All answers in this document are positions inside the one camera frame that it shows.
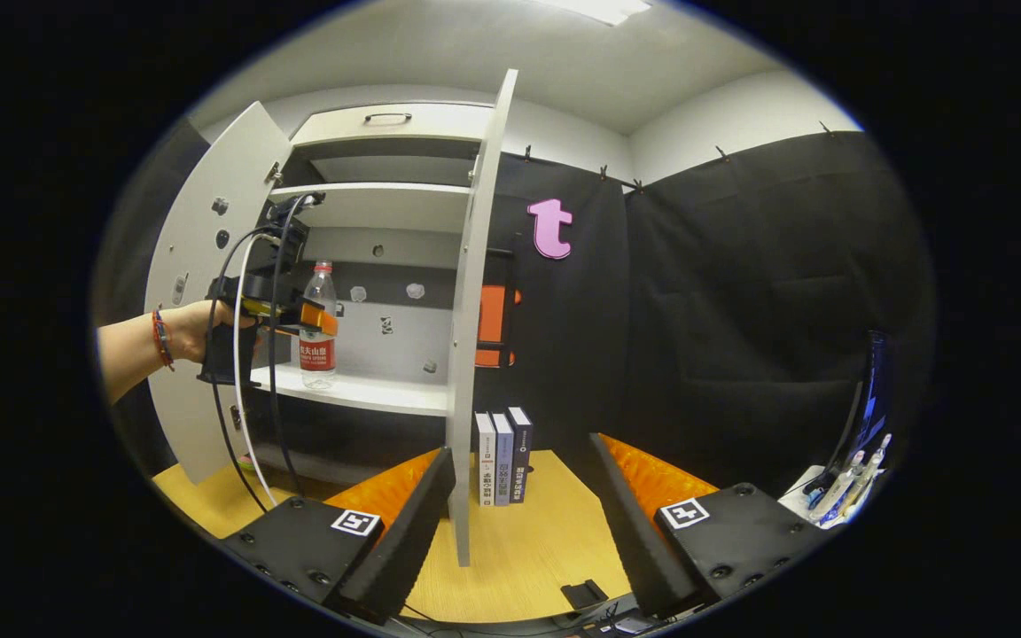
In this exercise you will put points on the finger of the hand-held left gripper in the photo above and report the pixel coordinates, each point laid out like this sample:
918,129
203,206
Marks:
315,317

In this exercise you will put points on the white spray bottle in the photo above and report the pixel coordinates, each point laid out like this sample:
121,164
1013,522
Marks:
834,492
867,470

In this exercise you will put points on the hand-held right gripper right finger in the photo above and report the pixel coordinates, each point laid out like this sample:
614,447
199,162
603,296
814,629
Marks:
630,532

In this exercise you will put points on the clear water bottle red label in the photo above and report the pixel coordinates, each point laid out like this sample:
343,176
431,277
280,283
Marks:
318,354

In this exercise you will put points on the black backdrop cloth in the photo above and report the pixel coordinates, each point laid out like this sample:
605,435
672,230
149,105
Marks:
741,310

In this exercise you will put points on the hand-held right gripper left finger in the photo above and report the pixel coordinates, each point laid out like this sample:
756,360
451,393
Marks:
413,540

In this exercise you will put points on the grey-blue book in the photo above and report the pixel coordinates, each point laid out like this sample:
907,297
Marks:
502,459

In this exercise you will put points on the long ceiling light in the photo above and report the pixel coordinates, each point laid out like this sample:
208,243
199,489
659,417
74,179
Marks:
599,9

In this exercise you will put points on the white cabinet drawer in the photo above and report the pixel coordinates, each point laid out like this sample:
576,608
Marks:
440,124

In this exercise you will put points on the white tray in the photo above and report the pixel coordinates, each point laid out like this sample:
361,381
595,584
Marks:
796,505

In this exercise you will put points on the white book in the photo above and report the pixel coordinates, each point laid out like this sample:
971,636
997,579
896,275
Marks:
486,461

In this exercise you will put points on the white cabinet door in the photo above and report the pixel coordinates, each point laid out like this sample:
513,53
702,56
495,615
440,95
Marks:
475,310
191,266

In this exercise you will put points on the white cabinet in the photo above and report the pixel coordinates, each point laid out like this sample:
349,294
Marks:
369,390

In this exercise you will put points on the small black block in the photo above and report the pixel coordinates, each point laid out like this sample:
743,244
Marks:
583,592

